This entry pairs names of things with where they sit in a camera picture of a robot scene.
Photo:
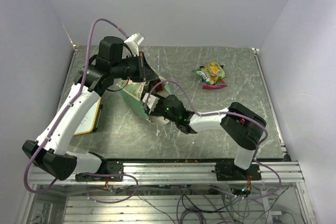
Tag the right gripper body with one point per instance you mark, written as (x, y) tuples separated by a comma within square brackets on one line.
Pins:
[(160, 109)]

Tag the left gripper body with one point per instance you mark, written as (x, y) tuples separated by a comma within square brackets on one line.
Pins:
[(140, 75)]

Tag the green printed paper bag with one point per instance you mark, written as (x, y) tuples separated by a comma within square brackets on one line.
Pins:
[(132, 94)]

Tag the purple candy packet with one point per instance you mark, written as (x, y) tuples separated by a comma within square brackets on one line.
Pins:
[(221, 84)]

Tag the green yellow candy packet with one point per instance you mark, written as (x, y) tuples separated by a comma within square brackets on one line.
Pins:
[(211, 74)]

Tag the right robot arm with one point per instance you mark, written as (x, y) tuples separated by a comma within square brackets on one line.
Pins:
[(243, 125)]

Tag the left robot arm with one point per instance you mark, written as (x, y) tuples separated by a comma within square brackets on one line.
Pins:
[(116, 59)]

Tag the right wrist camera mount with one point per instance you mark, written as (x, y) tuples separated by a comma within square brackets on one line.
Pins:
[(149, 102)]

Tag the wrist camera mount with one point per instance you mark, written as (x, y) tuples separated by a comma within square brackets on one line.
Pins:
[(149, 102), (133, 42)]

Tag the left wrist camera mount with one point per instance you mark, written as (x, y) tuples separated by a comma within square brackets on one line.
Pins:
[(133, 42)]

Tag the small whiteboard yellow frame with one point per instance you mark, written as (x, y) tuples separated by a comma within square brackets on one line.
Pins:
[(90, 121)]

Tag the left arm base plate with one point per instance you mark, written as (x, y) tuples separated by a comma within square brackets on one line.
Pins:
[(108, 171)]

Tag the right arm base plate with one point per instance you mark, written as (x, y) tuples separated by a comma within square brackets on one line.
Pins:
[(226, 170)]

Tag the aluminium frame rail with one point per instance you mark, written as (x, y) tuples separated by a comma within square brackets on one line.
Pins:
[(201, 173)]

